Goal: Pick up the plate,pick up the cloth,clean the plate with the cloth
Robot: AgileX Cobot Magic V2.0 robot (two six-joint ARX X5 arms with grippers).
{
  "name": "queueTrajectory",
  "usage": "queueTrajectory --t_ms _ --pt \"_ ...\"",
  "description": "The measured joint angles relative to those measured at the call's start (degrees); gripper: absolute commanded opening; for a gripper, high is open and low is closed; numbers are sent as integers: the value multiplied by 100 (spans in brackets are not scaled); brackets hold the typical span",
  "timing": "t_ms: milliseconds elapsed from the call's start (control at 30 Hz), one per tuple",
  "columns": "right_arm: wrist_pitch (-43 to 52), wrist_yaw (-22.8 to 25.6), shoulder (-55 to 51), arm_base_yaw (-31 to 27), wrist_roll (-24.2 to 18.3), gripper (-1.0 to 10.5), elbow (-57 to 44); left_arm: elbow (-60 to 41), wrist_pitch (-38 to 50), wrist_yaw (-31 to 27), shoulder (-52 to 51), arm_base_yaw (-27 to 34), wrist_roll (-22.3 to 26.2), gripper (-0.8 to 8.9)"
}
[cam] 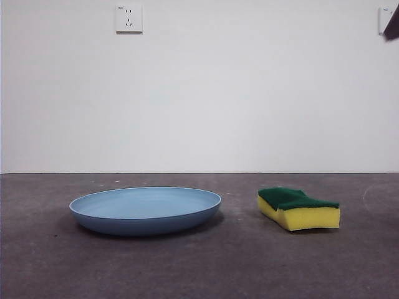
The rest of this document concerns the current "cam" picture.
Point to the light blue round plate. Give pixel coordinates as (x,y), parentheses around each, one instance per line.
(146,215)

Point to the white wall socket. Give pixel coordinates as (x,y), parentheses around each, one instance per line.
(129,18)
(384,18)

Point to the yellow sponge with green pad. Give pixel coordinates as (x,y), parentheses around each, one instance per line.
(311,218)

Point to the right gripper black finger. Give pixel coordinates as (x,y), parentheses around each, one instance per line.
(393,26)

